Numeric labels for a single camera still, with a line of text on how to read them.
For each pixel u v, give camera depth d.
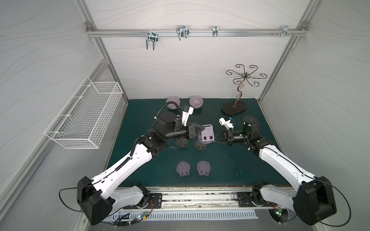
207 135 0.65
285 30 0.76
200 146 0.93
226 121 0.71
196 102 1.15
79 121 0.67
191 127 0.57
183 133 0.58
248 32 1.63
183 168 0.84
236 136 0.65
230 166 0.87
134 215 0.70
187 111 0.60
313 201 0.40
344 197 0.39
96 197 0.37
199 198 0.75
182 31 0.77
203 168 0.84
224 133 0.67
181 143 0.95
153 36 0.78
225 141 0.66
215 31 0.78
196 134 0.61
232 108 1.15
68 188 0.38
